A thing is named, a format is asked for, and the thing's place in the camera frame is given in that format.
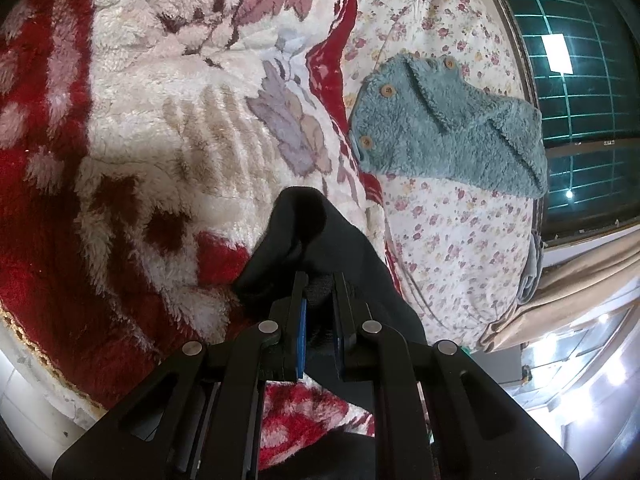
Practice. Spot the white floral bed sheet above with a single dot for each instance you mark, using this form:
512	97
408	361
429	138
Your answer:
458	251

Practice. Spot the black pants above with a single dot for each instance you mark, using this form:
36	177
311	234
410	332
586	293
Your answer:
306	233

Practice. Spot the beige curtain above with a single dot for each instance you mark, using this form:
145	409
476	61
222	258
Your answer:
568	292

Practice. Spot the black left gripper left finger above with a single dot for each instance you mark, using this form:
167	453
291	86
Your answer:
286	360

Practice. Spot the teal fleece garment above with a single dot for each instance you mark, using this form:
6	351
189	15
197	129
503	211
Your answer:
418	117

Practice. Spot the green grilled window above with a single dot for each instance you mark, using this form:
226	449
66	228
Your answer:
585	66

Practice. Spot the red white floral blanket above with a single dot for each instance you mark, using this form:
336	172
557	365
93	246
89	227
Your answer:
143	143

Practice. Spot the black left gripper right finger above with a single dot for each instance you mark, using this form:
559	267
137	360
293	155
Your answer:
362	343

